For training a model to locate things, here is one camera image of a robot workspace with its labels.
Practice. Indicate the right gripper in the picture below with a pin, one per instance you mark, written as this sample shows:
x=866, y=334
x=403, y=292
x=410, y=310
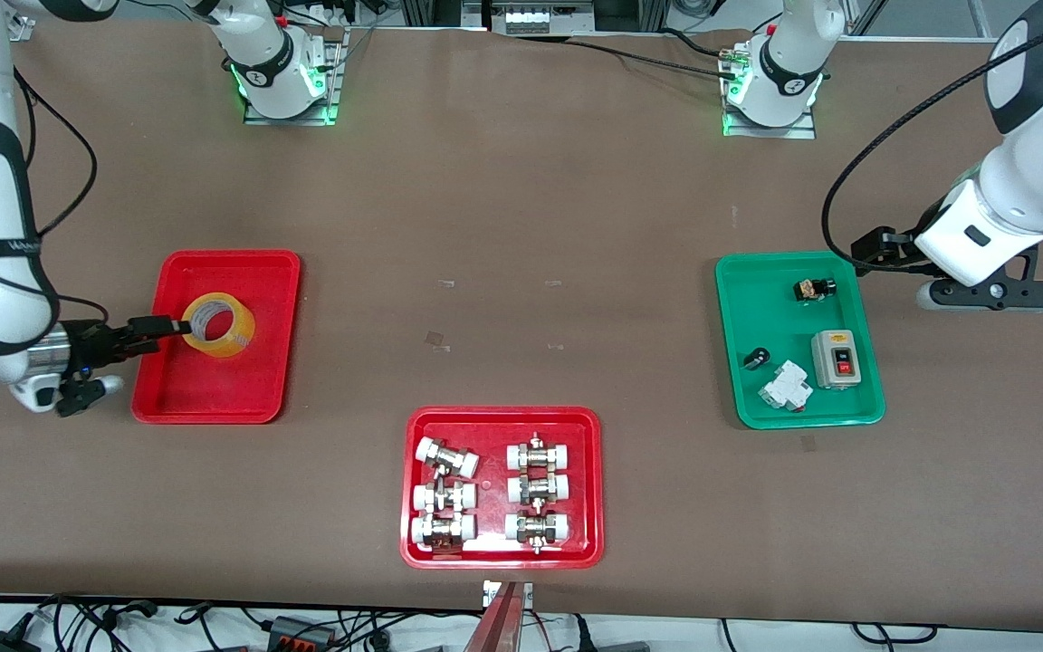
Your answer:
x=90, y=344

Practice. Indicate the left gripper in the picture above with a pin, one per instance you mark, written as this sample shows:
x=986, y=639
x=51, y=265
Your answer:
x=893, y=245

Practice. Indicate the yellow packing tape roll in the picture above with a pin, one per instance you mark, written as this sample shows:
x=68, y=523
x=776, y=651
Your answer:
x=236, y=340

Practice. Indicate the empty red plastic tray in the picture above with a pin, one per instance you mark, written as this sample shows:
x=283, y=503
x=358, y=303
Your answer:
x=214, y=389

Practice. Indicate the green plastic tray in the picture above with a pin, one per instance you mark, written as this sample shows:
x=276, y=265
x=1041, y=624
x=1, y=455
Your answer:
x=775, y=317

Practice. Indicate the red tray holding fittings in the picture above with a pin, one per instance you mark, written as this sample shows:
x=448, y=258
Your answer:
x=492, y=552

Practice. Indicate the black and brass component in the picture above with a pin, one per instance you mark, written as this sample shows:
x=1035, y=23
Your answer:
x=814, y=290

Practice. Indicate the white circuit breaker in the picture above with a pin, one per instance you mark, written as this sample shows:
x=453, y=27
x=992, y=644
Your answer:
x=786, y=387

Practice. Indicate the small black knob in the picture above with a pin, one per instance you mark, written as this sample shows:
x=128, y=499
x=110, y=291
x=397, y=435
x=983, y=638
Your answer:
x=756, y=359

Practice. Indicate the white pipe union fitting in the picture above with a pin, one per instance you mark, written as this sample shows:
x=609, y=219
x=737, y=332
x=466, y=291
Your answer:
x=444, y=496
x=538, y=455
x=446, y=457
x=443, y=530
x=537, y=527
x=539, y=489

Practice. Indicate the black and orange device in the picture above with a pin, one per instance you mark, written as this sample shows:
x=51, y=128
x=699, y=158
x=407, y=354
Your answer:
x=300, y=631

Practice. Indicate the black power adapter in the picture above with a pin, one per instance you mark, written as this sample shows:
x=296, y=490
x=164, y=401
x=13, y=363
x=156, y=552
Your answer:
x=1, y=643

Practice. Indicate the silver power strip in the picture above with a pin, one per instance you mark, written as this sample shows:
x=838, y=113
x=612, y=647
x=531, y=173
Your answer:
x=544, y=18

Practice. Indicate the red metal bar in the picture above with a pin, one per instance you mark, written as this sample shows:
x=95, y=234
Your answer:
x=494, y=629

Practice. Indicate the grey push button switch box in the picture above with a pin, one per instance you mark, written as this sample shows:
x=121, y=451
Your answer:
x=837, y=359

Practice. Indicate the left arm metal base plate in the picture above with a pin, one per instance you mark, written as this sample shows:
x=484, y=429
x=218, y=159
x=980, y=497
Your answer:
x=739, y=125

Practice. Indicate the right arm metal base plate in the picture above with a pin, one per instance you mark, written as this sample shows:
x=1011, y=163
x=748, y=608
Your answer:
x=333, y=91

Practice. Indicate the silver metal bracket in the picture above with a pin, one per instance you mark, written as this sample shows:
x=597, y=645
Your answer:
x=527, y=593

